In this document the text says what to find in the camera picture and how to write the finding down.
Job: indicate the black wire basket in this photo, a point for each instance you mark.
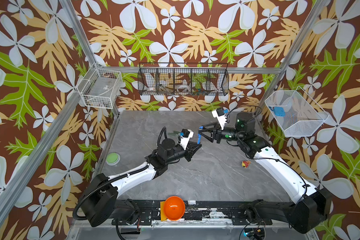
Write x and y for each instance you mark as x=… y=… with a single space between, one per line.
x=196 y=79

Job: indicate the small red yellow toy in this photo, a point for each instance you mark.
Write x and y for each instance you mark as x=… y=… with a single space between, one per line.
x=245 y=164

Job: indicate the orange bowl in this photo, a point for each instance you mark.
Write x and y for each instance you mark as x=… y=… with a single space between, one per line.
x=174 y=208

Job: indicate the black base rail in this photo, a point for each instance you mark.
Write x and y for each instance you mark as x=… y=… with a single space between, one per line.
x=145 y=212

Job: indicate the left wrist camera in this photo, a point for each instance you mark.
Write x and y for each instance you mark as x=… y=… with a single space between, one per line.
x=184 y=137

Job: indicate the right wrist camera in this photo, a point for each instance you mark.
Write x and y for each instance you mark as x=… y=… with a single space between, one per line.
x=221 y=115

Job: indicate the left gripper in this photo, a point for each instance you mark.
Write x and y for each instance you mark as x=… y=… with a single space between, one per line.
x=189 y=153

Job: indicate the green push button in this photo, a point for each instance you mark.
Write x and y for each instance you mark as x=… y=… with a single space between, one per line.
x=113 y=159

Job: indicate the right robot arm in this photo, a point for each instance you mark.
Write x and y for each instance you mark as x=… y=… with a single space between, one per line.
x=308 y=207

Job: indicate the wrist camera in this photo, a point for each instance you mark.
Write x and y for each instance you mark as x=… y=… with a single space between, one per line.
x=184 y=137
x=221 y=115

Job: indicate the white mesh basket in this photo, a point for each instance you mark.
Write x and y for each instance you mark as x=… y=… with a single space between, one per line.
x=304 y=116

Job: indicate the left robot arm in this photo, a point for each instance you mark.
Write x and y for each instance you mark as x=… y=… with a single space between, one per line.
x=100 y=202

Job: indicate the blue object in basket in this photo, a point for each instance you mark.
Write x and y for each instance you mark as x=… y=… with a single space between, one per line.
x=279 y=111

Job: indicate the white wire basket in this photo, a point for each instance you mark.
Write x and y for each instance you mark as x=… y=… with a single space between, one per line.
x=99 y=87

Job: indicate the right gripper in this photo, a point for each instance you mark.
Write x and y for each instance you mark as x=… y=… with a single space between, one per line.
x=217 y=133

